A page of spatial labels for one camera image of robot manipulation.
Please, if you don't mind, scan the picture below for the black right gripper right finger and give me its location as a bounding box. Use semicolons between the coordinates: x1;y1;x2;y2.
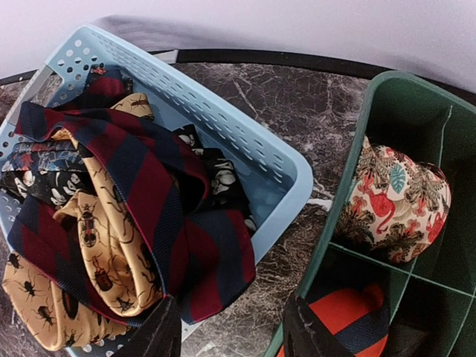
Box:
284;295;363;356

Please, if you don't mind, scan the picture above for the navy red floral tie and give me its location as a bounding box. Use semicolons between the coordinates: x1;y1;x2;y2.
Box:
1;141;86;173

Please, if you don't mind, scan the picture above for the rolled orange navy striped tie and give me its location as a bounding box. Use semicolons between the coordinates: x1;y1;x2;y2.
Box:
277;283;390;356

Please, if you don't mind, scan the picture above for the rolled cream tropical print tie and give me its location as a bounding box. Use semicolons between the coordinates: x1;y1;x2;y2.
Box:
332;138;451;265

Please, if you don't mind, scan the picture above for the yellow beetle print tie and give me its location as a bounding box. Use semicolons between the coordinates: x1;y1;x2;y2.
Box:
1;92;164;353

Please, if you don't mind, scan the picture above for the green divided organizer tray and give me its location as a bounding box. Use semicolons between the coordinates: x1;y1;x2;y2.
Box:
297;71;475;356

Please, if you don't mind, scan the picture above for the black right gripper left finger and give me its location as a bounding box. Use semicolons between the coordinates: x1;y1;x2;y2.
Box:
119;296;181;357

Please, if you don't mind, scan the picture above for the red navy striped tie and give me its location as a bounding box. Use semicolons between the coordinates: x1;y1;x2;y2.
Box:
7;65;258;327

